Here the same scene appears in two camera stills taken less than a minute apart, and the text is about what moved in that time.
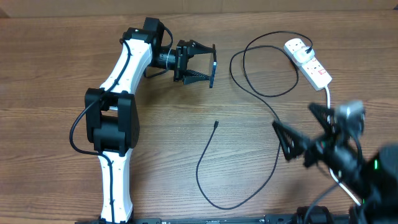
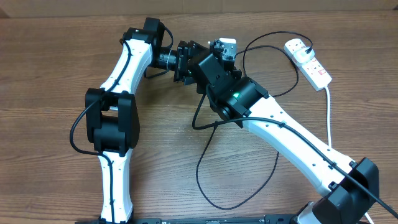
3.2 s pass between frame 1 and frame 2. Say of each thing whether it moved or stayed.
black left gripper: stayed
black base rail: stayed
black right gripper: moved
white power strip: stayed
